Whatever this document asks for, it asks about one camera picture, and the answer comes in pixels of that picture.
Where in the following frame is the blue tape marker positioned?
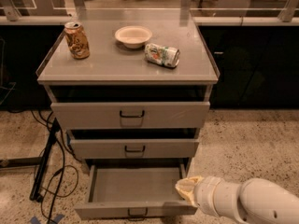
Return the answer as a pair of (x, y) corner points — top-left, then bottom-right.
(29, 213), (65, 224)

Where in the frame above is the grey top drawer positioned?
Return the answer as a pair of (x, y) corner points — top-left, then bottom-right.
(51, 102), (209, 130)

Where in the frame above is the black metal floor stand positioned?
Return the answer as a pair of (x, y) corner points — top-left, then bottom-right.
(0, 119), (60, 203)

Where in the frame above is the dark low cabinet wall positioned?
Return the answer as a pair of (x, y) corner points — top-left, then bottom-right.
(199, 26), (299, 109)

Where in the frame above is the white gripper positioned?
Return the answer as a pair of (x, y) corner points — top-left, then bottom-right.
(175, 175), (223, 217)

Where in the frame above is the upright orange soda can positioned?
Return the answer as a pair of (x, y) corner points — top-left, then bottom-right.
(64, 21), (90, 59)

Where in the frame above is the grey bottom drawer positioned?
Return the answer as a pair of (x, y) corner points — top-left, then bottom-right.
(75, 160), (196, 219)

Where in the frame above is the grey middle drawer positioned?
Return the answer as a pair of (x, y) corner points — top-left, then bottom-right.
(68, 128), (199, 160)

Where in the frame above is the black floor cable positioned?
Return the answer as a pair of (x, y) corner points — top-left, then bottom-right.
(29, 109), (80, 224)

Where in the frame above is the white paper bowl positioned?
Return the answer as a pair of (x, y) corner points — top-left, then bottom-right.
(115, 26), (152, 49)

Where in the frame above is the grey drawer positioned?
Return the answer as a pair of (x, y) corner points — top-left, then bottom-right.
(75, 160), (196, 219)
(68, 128), (199, 160)
(51, 102), (209, 130)

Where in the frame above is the grey drawer cabinet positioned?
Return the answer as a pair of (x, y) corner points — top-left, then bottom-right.
(38, 9), (219, 172)

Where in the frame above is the lying green white can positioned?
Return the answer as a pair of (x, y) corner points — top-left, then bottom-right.
(145, 43), (180, 68)

